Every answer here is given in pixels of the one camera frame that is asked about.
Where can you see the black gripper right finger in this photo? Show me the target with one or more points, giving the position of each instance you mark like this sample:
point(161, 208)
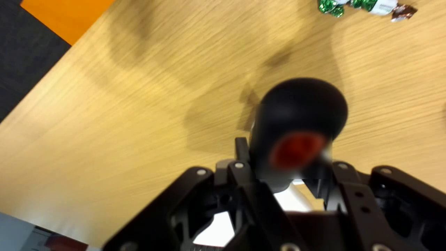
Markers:
point(395, 209)

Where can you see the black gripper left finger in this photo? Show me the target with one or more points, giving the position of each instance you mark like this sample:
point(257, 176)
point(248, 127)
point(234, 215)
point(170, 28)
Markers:
point(204, 209)

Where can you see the black ball with red hole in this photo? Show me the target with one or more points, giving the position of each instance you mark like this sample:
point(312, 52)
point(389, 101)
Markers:
point(297, 112)

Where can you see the brown candy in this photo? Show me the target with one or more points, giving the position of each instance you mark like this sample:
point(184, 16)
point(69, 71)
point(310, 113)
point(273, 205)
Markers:
point(403, 11)

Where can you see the white candy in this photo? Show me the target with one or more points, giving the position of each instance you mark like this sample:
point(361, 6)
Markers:
point(384, 6)

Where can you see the green candy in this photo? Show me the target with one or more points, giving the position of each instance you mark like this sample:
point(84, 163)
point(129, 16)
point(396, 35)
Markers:
point(332, 7)
point(360, 3)

